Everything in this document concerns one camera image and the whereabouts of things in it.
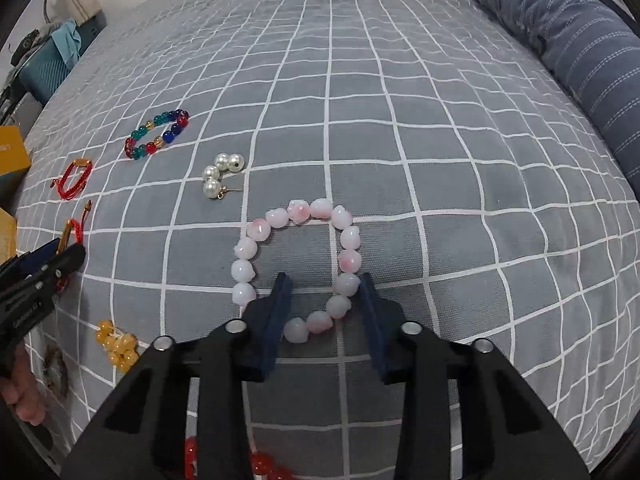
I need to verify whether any pink white bead bracelet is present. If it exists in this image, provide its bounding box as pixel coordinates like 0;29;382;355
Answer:
230;197;362;345

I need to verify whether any red cord bracelet gold tube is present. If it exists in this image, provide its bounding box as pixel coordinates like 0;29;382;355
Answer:
50;158;93;200

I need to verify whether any pearl earrings cluster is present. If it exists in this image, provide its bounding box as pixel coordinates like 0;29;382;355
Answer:
202;153;245;200

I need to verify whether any left hand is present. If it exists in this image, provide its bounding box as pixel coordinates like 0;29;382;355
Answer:
1;341;46;426

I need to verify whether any yellow blue cardboard box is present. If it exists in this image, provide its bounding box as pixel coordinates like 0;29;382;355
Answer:
0;126;30;262

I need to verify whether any teal suitcase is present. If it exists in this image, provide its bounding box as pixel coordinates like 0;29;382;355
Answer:
17;38;70;105

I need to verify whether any light blue cloth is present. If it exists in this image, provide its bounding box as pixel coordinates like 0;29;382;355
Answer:
51;18;82;70

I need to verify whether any grey checked bed sheet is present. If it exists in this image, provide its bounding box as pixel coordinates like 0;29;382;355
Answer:
14;0;639;468

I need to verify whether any blue striped pillow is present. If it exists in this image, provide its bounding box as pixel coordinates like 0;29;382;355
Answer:
476;0;639;192

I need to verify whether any yellow amber bead bracelet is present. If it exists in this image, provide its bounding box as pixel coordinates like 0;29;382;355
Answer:
95;318;140;374

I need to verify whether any red bead bracelet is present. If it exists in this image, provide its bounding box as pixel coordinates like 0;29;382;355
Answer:
183;435;296;480

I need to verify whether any multicolour glass bead bracelet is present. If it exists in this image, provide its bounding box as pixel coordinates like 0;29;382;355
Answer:
124;108;191;162

